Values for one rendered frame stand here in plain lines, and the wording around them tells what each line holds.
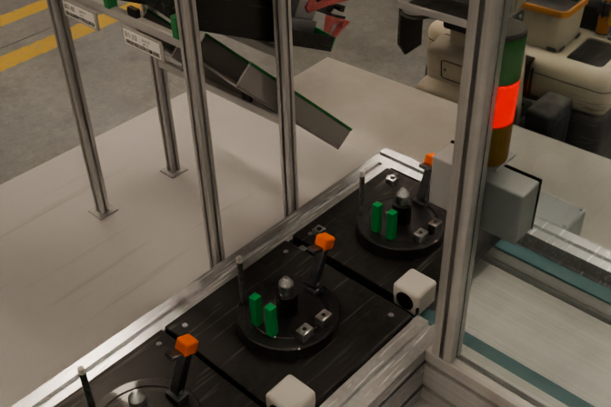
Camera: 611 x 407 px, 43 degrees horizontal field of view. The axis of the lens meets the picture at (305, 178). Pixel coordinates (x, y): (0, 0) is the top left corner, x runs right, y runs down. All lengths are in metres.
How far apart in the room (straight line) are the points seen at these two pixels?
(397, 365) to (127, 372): 0.35
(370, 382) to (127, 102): 2.69
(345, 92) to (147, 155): 0.48
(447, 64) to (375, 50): 1.97
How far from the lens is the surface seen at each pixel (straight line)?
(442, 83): 1.96
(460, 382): 1.07
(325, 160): 1.56
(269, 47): 1.17
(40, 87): 3.82
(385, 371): 1.04
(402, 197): 1.17
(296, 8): 1.23
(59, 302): 1.33
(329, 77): 1.86
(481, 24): 0.78
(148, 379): 1.01
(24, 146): 3.40
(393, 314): 1.09
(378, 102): 1.76
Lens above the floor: 1.76
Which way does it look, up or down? 36 degrees down
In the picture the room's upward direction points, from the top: 2 degrees counter-clockwise
